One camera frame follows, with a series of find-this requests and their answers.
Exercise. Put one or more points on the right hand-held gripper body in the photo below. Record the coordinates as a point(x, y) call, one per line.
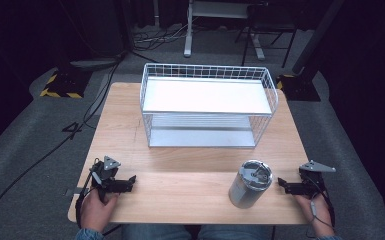
point(311, 180)

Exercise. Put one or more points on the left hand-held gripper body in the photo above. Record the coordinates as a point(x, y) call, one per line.
point(106, 173)

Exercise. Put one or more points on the silver tumbler with lid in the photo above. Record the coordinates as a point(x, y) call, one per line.
point(250, 185)

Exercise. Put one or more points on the person's right hand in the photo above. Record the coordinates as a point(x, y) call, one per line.
point(315, 213)

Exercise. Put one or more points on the person's left hand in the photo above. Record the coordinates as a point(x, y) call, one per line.
point(96, 210)

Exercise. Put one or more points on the grey flat stand base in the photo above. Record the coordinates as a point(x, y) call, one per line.
point(93, 63)

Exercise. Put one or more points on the black slanted pole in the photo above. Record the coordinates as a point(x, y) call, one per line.
point(316, 36)

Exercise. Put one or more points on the black chair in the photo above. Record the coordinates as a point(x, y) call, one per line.
point(270, 20)

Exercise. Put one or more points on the yellow striped black base plate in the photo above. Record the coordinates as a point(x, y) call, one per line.
point(65, 83)
point(298, 88)

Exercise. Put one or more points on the white desk frame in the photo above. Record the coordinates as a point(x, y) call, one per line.
point(213, 9)

